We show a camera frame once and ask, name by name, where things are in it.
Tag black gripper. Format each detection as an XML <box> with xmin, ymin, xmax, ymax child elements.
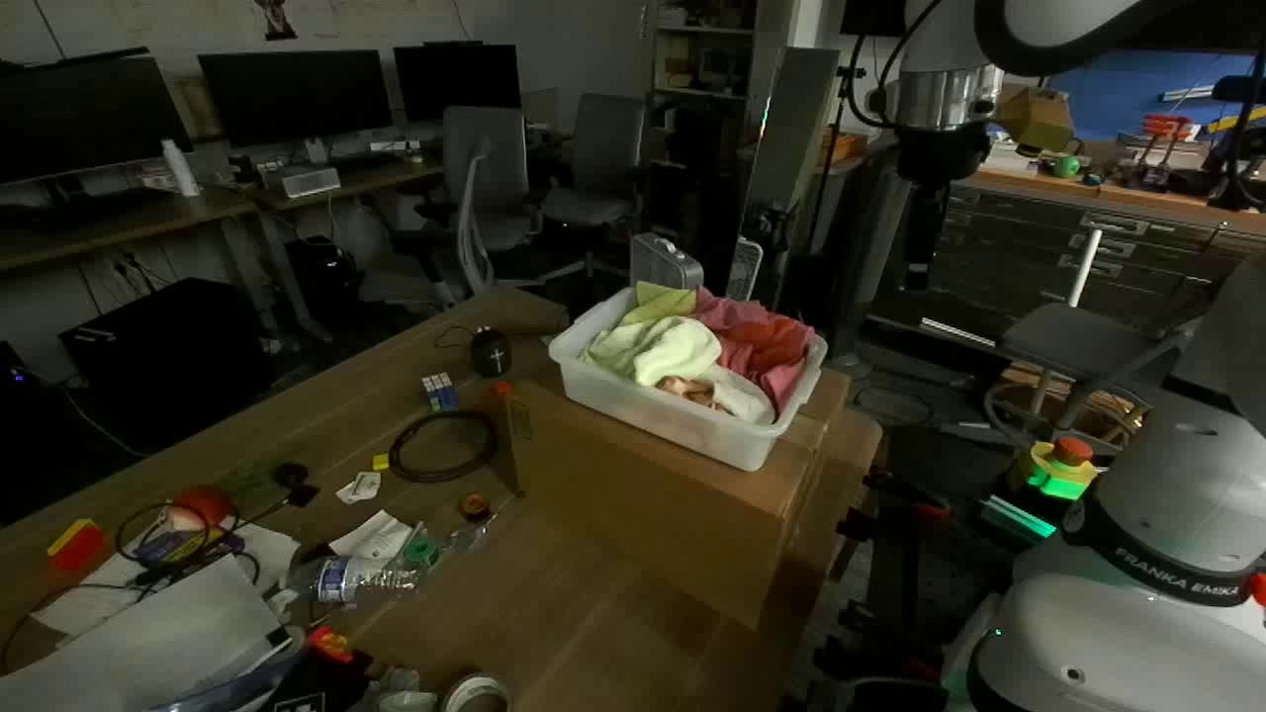
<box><xmin>896</xmin><ymin>113</ymin><xmax>998</xmax><ymax>287</ymax></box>

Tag orange shirt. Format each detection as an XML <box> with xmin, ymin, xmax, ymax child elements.
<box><xmin>745</xmin><ymin>312</ymin><xmax>811</xmax><ymax>378</ymax></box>

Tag pink shirt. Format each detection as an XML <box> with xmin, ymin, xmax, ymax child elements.
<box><xmin>694</xmin><ymin>287</ymin><xmax>811</xmax><ymax>411</ymax></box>

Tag cream shirt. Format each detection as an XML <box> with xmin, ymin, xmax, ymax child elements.
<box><xmin>710</xmin><ymin>365</ymin><xmax>785</xmax><ymax>425</ymax></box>

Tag peach shirt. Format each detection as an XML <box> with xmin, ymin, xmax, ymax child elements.
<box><xmin>652</xmin><ymin>370</ymin><xmax>725</xmax><ymax>414</ymax></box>

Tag white plastic basket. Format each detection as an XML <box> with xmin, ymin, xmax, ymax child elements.
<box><xmin>546</xmin><ymin>277</ymin><xmax>832</xmax><ymax>476</ymax></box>

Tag dark drawer workbench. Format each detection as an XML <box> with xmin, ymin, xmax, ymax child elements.
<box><xmin>922</xmin><ymin>166</ymin><xmax>1266</xmax><ymax>349</ymax></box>

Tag small brown cardboard box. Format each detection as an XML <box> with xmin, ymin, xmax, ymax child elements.
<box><xmin>993</xmin><ymin>84</ymin><xmax>1079</xmax><ymax>150</ymax></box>

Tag clear plastic container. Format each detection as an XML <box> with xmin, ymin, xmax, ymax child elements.
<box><xmin>725</xmin><ymin>233</ymin><xmax>766</xmax><ymax>306</ymax></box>
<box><xmin>626</xmin><ymin>230</ymin><xmax>710</xmax><ymax>295</ymax></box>

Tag metal storage shelf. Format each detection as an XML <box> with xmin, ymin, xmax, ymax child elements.
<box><xmin>641</xmin><ymin>0</ymin><xmax>797</xmax><ymax>287</ymax></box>

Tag red emergency stop button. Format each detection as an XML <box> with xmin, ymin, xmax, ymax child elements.
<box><xmin>1019</xmin><ymin>431</ymin><xmax>1107</xmax><ymax>505</ymax></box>

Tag grey office chair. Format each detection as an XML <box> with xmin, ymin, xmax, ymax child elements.
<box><xmin>441</xmin><ymin>101</ymin><xmax>543</xmax><ymax>300</ymax></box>
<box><xmin>543</xmin><ymin>91</ymin><xmax>650</xmax><ymax>247</ymax></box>

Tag black computer mouse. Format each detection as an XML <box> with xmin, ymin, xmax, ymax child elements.
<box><xmin>468</xmin><ymin>325</ymin><xmax>514</xmax><ymax>378</ymax></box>

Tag black computer monitor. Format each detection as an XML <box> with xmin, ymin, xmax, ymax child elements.
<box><xmin>392</xmin><ymin>38</ymin><xmax>526</xmax><ymax>125</ymax></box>
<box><xmin>0</xmin><ymin>46</ymin><xmax>195</xmax><ymax>186</ymax></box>
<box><xmin>195</xmin><ymin>46</ymin><xmax>394</xmax><ymax>150</ymax></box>

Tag small rubiks cube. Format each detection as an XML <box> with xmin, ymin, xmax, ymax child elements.
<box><xmin>419</xmin><ymin>367</ymin><xmax>462</xmax><ymax>414</ymax></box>

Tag small grey desk device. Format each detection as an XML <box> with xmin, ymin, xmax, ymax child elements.
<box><xmin>278</xmin><ymin>163</ymin><xmax>348</xmax><ymax>207</ymax></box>

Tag small white tag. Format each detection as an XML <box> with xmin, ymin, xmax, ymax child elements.
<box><xmin>331</xmin><ymin>468</ymin><xmax>388</xmax><ymax>510</ymax></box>

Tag white paper napkin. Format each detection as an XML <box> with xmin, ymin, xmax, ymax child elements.
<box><xmin>325</xmin><ymin>505</ymin><xmax>415</xmax><ymax>564</ymax></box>

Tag crumpled clear plastic bottle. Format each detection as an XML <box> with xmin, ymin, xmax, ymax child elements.
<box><xmin>314</xmin><ymin>531</ymin><xmax>448</xmax><ymax>609</ymax></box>

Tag small black clip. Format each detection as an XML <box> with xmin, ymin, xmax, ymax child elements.
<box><xmin>268</xmin><ymin>458</ymin><xmax>321</xmax><ymax>510</ymax></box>

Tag white spray bottle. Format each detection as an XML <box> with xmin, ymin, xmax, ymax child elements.
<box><xmin>157</xmin><ymin>134</ymin><xmax>201</xmax><ymax>201</ymax></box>

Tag red tape roll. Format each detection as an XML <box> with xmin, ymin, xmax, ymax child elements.
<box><xmin>170</xmin><ymin>485</ymin><xmax>232</xmax><ymax>531</ymax></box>

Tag wooden office desk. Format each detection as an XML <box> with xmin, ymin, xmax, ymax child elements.
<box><xmin>0</xmin><ymin>154</ymin><xmax>448</xmax><ymax>277</ymax></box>

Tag white paper sheets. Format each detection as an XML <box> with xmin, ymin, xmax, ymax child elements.
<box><xmin>0</xmin><ymin>548</ymin><xmax>309</xmax><ymax>712</ymax></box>

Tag red and yellow tool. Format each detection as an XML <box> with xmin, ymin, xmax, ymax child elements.
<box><xmin>44</xmin><ymin>513</ymin><xmax>110</xmax><ymax>577</ymax></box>

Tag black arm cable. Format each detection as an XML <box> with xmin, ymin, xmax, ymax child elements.
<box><xmin>837</xmin><ymin>0</ymin><xmax>940</xmax><ymax>130</ymax></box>

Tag black cable ring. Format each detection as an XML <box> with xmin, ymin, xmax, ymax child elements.
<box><xmin>388</xmin><ymin>408</ymin><xmax>504</xmax><ymax>485</ymax></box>

